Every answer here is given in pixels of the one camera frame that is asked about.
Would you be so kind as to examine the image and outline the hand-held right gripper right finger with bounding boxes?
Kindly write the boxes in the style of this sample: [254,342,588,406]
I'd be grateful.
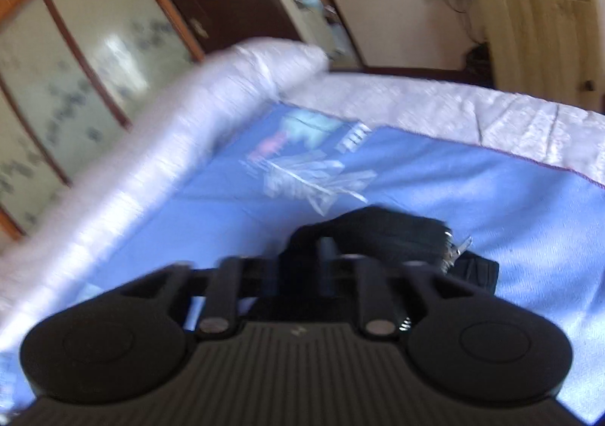
[316,238,474,337]

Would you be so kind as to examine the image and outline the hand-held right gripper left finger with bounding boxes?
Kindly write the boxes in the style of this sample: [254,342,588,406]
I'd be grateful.
[119,256,285,338]

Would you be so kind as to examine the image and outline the black pants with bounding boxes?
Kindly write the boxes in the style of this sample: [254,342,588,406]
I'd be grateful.
[276,205,501,308]

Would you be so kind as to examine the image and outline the blue printed bed sheet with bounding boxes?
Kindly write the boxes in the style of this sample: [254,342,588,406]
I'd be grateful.
[0,102,605,425]

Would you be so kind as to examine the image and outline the lavender patterned quilt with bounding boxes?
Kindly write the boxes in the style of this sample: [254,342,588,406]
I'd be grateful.
[0,37,605,353]

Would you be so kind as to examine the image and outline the dark object by curtain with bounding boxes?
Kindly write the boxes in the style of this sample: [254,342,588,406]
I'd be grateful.
[465,43,495,87]

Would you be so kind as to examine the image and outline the sliding glass wardrobe doors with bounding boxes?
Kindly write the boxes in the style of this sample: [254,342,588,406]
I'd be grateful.
[0,0,205,239]

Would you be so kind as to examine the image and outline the dark wooden bed frame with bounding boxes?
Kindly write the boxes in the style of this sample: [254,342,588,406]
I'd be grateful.
[330,66,493,89]

